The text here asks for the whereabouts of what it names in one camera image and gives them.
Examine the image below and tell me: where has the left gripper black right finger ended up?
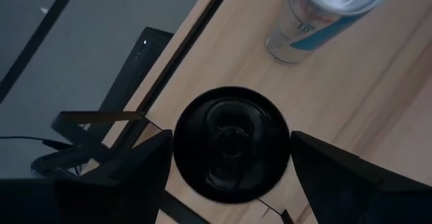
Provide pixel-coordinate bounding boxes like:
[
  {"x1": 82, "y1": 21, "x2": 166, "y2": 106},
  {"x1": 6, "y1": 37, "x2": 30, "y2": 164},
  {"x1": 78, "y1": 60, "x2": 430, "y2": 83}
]
[{"x1": 291, "y1": 130, "x2": 432, "y2": 224}]

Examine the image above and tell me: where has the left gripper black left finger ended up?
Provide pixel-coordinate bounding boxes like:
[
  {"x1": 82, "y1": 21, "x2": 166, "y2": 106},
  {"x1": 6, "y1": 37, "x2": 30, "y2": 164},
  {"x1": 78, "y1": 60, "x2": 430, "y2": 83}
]
[{"x1": 0, "y1": 129, "x2": 173, "y2": 224}]

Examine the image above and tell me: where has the white Celsius Peach Vibe can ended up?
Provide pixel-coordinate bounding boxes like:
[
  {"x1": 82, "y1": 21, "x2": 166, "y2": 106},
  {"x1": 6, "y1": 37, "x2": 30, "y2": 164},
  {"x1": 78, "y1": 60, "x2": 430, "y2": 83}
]
[{"x1": 173, "y1": 86, "x2": 291, "y2": 204}]

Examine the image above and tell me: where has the silver blue Red Bull can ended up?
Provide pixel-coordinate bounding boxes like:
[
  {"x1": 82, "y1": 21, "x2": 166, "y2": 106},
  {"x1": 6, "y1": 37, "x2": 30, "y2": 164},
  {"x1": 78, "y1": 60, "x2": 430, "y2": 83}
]
[{"x1": 265, "y1": 0, "x2": 394, "y2": 65}]

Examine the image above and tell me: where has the black box with indicator lights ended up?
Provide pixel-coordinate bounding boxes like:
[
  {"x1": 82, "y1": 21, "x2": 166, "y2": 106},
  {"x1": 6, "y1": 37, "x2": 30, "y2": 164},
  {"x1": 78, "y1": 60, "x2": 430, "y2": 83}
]
[{"x1": 97, "y1": 26, "x2": 175, "y2": 117}]

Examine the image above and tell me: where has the black plug cable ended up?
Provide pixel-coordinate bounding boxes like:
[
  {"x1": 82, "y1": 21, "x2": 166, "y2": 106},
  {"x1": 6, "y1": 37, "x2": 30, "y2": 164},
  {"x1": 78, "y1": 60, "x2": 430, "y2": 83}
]
[{"x1": 0, "y1": 135, "x2": 74, "y2": 150}]

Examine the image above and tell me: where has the black aluminium table frame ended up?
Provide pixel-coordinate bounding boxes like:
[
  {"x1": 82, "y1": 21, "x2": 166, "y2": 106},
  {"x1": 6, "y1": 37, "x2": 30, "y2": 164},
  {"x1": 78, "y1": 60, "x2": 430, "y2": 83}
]
[{"x1": 107, "y1": 0, "x2": 237, "y2": 150}]

